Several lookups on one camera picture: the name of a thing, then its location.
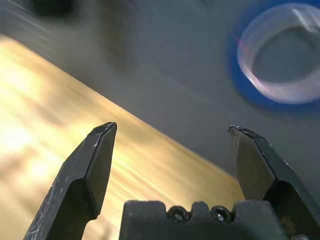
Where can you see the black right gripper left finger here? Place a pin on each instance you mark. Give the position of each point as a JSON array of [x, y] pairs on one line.
[[80, 180]]

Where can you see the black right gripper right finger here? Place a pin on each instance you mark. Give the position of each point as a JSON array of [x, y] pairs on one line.
[[265, 170]]

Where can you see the dark grey metal pegboard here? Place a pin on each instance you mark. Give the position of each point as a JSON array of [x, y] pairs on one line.
[[162, 62]]

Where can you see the blue tape roll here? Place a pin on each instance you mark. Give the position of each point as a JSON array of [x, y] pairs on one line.
[[235, 82]]

